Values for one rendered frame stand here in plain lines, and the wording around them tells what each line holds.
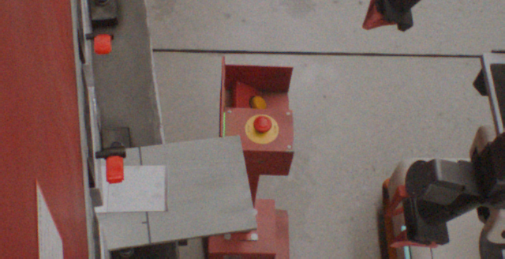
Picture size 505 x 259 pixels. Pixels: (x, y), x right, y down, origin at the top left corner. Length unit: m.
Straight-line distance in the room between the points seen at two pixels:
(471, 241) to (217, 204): 1.03
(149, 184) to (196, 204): 0.09
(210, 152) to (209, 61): 1.33
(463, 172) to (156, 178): 0.51
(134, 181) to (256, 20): 1.54
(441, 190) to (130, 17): 0.81
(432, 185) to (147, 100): 0.65
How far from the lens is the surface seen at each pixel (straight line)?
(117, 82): 1.54
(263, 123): 1.57
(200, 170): 1.30
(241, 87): 1.69
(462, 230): 2.15
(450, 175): 1.11
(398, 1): 1.42
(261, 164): 1.63
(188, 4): 2.78
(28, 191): 0.48
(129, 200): 1.28
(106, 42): 1.06
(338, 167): 2.46
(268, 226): 2.21
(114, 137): 1.45
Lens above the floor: 2.17
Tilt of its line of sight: 59 degrees down
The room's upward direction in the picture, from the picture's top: 8 degrees clockwise
